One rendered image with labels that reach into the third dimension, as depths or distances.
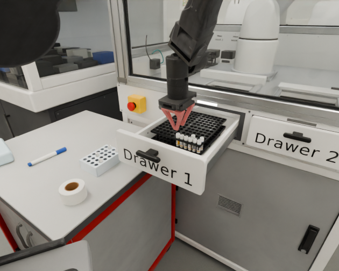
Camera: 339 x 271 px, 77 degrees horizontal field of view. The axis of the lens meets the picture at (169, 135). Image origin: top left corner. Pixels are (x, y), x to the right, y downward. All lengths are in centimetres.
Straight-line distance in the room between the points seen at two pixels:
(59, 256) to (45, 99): 110
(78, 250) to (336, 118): 72
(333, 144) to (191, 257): 99
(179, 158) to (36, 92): 89
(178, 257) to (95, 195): 85
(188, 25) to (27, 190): 65
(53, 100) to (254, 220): 115
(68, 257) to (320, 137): 71
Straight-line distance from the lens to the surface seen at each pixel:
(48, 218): 68
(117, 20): 102
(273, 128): 78
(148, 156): 55
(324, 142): 78
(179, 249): 146
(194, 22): 48
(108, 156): 78
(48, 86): 127
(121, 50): 102
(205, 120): 77
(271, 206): 99
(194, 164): 53
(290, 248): 113
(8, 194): 81
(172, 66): 55
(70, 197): 66
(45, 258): 23
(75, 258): 22
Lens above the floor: 122
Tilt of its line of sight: 29 degrees down
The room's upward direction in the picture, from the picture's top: straight up
